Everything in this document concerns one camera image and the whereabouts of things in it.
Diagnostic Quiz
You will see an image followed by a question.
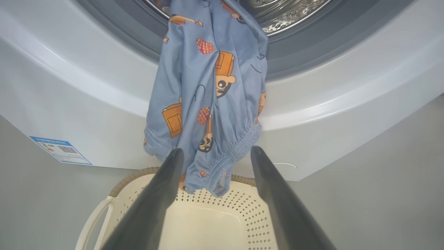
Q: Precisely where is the white front-load washing machine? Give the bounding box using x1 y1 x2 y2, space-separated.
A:
0 0 444 182

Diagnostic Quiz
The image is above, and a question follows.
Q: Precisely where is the steel perforated washer drum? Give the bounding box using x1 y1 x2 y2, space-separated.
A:
144 0 333 37

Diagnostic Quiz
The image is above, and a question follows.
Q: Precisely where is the blue energy label sticker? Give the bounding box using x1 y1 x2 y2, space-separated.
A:
29 136 93 165

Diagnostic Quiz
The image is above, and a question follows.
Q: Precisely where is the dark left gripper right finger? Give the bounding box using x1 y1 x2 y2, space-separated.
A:
250 146 337 250

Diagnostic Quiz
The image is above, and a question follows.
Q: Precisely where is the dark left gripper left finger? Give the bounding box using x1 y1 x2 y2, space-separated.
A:
101 148 185 250

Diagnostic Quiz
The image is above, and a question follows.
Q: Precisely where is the blue cartoon print garment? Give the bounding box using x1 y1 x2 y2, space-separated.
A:
144 0 268 198

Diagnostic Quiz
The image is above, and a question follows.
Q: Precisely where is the cream perforated laundry basket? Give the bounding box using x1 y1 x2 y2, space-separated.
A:
75 167 280 250

